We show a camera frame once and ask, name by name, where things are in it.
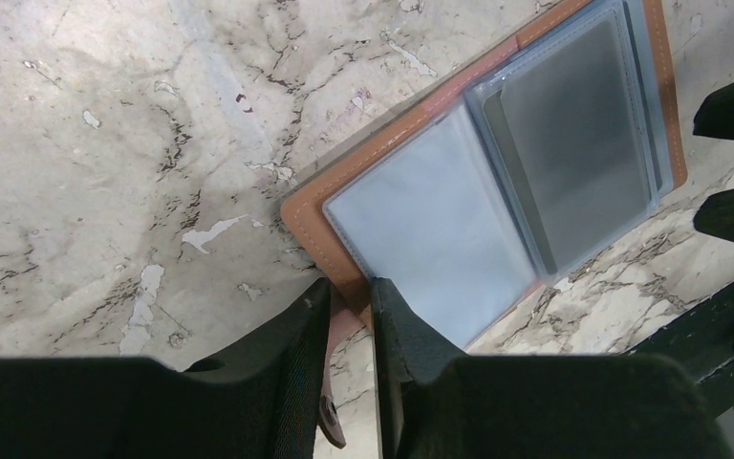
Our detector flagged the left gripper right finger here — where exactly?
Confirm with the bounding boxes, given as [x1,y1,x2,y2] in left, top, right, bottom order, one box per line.
[371,278,732,458]

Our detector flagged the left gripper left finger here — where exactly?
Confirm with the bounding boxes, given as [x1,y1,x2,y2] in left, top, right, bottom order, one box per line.
[0,278,332,458]

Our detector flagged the tan leather card holder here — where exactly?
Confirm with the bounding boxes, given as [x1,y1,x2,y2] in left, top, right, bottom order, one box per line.
[280,0,689,449]

